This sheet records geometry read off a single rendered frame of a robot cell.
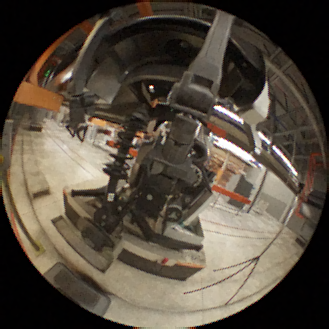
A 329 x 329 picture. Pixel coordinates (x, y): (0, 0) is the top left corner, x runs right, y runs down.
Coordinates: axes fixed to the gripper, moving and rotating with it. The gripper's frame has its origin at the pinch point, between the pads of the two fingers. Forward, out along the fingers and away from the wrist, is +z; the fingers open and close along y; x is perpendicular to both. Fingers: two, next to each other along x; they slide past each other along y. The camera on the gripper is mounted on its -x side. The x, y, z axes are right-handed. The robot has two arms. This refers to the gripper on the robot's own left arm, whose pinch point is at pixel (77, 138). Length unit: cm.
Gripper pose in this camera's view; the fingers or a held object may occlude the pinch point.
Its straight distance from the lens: 55.4
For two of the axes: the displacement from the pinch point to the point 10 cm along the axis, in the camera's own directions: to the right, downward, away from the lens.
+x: -3.0, 5.3, -7.9
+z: -2.7, 7.5, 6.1
